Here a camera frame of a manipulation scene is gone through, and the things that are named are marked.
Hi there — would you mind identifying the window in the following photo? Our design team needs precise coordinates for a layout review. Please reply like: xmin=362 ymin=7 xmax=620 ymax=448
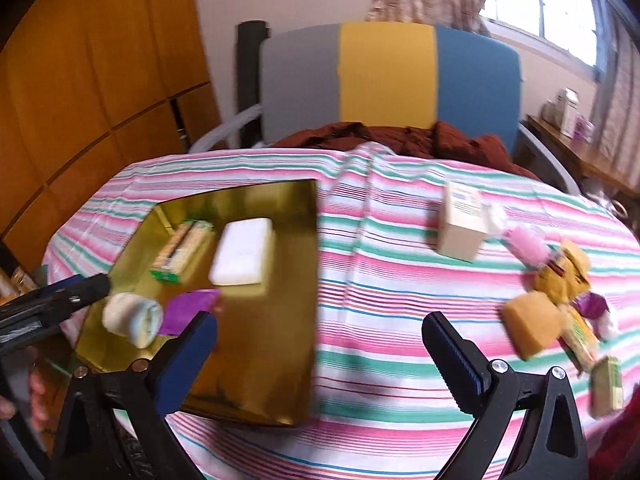
xmin=480 ymin=0 xmax=612 ymax=84

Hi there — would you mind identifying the yellow sponge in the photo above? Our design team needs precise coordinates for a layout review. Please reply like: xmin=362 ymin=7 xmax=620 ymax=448
xmin=500 ymin=290 xmax=563 ymax=360

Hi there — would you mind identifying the pink fluffy item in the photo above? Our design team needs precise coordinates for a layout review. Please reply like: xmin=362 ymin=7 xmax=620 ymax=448
xmin=504 ymin=224 xmax=551 ymax=266

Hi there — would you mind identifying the dark red blanket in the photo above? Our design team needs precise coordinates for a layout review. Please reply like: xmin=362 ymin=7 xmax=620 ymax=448
xmin=272 ymin=122 xmax=537 ymax=180

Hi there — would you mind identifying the white box on desk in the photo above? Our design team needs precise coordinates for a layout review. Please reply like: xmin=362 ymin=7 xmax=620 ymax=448
xmin=541 ymin=88 xmax=579 ymax=138

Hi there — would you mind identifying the rolled white blue towel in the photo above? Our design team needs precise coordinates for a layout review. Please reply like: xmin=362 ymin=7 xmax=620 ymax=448
xmin=102 ymin=292 xmax=164 ymax=349

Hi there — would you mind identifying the white soap bar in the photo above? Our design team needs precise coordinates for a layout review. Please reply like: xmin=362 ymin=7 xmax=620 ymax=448
xmin=208 ymin=218 xmax=273 ymax=287

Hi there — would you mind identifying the gold rectangular tray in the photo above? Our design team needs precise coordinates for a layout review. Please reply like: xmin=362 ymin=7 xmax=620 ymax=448
xmin=108 ymin=179 xmax=318 ymax=428

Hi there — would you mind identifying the yellow plush toy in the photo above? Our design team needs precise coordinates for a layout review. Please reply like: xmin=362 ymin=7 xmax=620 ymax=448
xmin=533 ymin=238 xmax=591 ymax=304

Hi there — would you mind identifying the cracker packet green label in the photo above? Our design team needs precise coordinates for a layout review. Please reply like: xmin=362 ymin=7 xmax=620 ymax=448
xmin=559 ymin=304 xmax=599 ymax=372

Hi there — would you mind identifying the left hand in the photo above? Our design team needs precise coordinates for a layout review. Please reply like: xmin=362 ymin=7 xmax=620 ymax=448
xmin=0 ymin=348 xmax=49 ymax=434

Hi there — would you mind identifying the wooden desk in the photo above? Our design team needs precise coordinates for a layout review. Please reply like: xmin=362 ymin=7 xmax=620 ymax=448
xmin=525 ymin=115 xmax=639 ymax=200

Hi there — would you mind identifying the grey yellow blue chair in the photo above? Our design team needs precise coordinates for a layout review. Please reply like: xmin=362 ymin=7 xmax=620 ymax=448
xmin=190 ymin=22 xmax=580 ymax=196

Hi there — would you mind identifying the purple wrapper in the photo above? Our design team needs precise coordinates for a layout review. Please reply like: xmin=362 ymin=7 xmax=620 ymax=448
xmin=158 ymin=289 xmax=220 ymax=336

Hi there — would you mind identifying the purple white small toy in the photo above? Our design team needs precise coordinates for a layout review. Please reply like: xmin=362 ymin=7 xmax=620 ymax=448
xmin=573 ymin=292 xmax=618 ymax=341

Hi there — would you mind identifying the small green box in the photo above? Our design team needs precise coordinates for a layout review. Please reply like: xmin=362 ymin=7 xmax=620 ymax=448
xmin=590 ymin=356 xmax=624 ymax=418

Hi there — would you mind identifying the striped pink green bedsheet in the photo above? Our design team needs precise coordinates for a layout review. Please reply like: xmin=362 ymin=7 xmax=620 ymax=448
xmin=43 ymin=143 xmax=639 ymax=479

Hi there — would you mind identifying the beige cardboard box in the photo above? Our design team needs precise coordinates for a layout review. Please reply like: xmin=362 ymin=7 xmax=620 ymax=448
xmin=436 ymin=181 xmax=488 ymax=262

